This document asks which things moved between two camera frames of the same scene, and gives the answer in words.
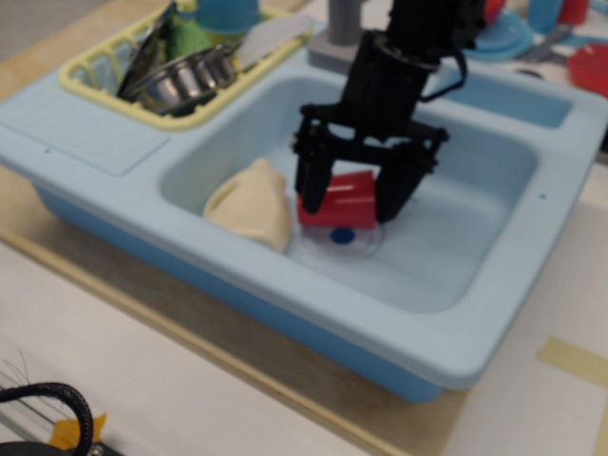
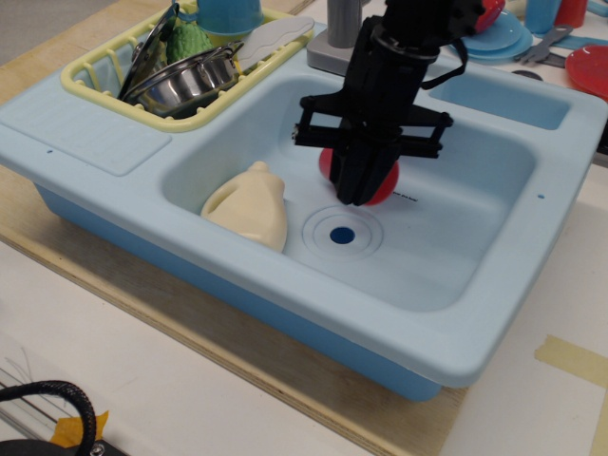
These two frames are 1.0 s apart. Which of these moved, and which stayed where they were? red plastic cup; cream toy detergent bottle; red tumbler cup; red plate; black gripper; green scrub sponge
Moved: red plastic cup; black gripper
Stayed: red plate; red tumbler cup; green scrub sponge; cream toy detergent bottle
